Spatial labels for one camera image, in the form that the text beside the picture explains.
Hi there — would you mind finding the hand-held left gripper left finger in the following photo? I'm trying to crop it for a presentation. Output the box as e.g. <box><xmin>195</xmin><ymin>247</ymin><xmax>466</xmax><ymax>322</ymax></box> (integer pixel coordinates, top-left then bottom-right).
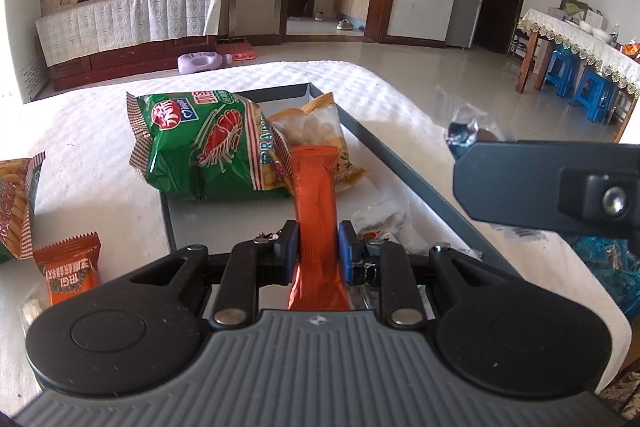
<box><xmin>127</xmin><ymin>219</ymin><xmax>302</xmax><ymax>329</ymax></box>

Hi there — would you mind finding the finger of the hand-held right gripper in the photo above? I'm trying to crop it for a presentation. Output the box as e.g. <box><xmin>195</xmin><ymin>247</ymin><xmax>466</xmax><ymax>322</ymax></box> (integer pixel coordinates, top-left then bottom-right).
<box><xmin>451</xmin><ymin>141</ymin><xmax>640</xmax><ymax>240</ymax></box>

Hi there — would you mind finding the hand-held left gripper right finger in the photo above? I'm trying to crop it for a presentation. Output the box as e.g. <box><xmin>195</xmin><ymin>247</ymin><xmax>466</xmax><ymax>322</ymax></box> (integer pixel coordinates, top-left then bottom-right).
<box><xmin>338</xmin><ymin>219</ymin><xmax>506</xmax><ymax>329</ymax></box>

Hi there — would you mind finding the clear packet with printed label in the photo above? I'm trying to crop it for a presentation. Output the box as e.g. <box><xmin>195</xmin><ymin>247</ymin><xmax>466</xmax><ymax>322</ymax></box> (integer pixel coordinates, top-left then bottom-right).
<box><xmin>352</xmin><ymin>202</ymin><xmax>416</xmax><ymax>253</ymax></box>

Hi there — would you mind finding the orange foil stick packet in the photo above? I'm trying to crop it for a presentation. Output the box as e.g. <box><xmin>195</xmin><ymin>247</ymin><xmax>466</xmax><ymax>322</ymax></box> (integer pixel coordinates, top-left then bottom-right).
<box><xmin>287</xmin><ymin>146</ymin><xmax>351</xmax><ymax>313</ymax></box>

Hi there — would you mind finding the blue candy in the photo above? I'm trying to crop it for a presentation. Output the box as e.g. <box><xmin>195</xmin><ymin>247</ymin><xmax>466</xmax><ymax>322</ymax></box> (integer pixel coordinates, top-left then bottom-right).
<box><xmin>435</xmin><ymin>84</ymin><xmax>516</xmax><ymax>160</ymax></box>

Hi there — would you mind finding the dark blue cardboard box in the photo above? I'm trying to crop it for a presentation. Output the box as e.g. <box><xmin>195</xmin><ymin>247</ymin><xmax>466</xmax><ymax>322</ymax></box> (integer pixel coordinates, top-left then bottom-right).
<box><xmin>157</xmin><ymin>82</ymin><xmax>501</xmax><ymax>308</ymax></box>

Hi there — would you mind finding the yellow peanut packet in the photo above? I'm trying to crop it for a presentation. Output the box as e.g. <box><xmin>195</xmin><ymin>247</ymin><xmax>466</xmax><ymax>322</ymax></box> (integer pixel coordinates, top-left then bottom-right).
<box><xmin>270</xmin><ymin>92</ymin><xmax>368</xmax><ymax>195</ymax></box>

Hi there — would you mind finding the large green prawn cracker bag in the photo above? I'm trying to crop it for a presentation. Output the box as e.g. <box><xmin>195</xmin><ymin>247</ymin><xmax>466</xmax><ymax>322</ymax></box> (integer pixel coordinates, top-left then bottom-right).
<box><xmin>125</xmin><ymin>91</ymin><xmax>296</xmax><ymax>202</ymax></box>

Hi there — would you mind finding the small orange sawtooth-edged packet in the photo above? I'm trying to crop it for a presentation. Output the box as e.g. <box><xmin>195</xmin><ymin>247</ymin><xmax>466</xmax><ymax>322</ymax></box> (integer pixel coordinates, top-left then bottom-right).
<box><xmin>34</xmin><ymin>232</ymin><xmax>102</xmax><ymax>308</ymax></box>

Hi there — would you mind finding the green and orange chip bag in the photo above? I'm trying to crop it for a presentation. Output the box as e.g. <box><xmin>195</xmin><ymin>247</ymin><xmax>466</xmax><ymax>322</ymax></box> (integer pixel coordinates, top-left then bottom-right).
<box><xmin>0</xmin><ymin>152</ymin><xmax>47</xmax><ymax>263</ymax></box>

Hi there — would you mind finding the blue plastic stool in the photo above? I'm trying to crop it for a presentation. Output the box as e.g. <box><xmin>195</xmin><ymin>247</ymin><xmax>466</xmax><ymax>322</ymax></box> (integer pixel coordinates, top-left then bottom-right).
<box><xmin>542</xmin><ymin>47</ymin><xmax>581</xmax><ymax>98</ymax></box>
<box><xmin>570</xmin><ymin>69</ymin><xmax>618</xmax><ymax>122</ymax></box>

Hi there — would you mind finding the blue patterned cloth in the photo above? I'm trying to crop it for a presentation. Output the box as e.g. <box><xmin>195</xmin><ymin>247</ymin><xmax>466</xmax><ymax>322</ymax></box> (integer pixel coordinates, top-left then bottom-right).
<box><xmin>570</xmin><ymin>234</ymin><xmax>640</xmax><ymax>323</ymax></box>

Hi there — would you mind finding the dining table with lace tablecloth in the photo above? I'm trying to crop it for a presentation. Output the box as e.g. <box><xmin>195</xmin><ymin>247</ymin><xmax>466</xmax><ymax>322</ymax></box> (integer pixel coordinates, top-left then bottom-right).
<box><xmin>515</xmin><ymin>7</ymin><xmax>640</xmax><ymax>98</ymax></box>

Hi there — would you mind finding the pink plastic tray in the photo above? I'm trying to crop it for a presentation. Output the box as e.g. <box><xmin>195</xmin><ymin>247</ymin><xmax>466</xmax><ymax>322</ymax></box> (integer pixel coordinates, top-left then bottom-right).
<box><xmin>217</xmin><ymin>39</ymin><xmax>258</xmax><ymax>64</ymax></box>

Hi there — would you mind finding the patterned brown bedspread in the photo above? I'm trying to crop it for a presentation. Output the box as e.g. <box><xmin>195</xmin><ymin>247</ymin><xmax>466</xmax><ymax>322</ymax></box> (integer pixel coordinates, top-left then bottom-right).
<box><xmin>597</xmin><ymin>372</ymin><xmax>640</xmax><ymax>423</ymax></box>

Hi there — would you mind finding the brown wooden television cabinet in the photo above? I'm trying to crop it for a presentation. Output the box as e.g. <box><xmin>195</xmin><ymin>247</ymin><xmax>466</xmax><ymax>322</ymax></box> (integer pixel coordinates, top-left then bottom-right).
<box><xmin>50</xmin><ymin>34</ymin><xmax>218</xmax><ymax>92</ymax></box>

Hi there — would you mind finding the cabinet with white lace cloth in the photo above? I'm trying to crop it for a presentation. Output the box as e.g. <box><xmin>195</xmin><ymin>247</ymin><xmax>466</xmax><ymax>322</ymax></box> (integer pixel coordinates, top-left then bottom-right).
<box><xmin>35</xmin><ymin>0</ymin><xmax>223</xmax><ymax>68</ymax></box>

